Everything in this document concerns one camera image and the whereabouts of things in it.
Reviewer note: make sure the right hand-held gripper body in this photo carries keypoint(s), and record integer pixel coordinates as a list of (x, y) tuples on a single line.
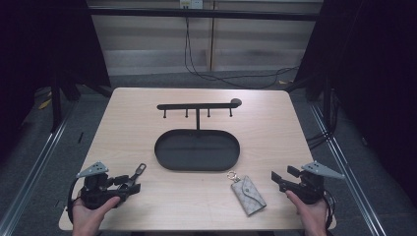
[(309, 190)]

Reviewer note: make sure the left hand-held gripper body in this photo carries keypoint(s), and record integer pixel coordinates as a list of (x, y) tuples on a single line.
[(95, 193)]

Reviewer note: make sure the black key rack with tray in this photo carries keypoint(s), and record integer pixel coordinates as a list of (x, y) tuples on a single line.
[(196, 150)]

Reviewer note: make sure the person's right hand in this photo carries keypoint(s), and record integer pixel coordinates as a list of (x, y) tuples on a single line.
[(313, 216)]

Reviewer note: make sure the person's left hand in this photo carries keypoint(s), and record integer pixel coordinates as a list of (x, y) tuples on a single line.
[(87, 219)]

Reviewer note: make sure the black curtain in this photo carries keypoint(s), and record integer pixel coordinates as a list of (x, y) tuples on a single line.
[(39, 49), (377, 82)]

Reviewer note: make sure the metal floor rail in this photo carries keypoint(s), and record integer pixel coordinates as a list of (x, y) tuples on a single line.
[(32, 170), (347, 177)]

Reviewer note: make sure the black stand post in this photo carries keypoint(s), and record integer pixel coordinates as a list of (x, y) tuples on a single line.
[(327, 105), (56, 108)]

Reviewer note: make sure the black horizontal frame bar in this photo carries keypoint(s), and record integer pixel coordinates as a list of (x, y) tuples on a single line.
[(196, 13)]

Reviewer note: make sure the white wall socket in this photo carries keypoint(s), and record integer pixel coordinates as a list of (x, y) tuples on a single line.
[(191, 4)]

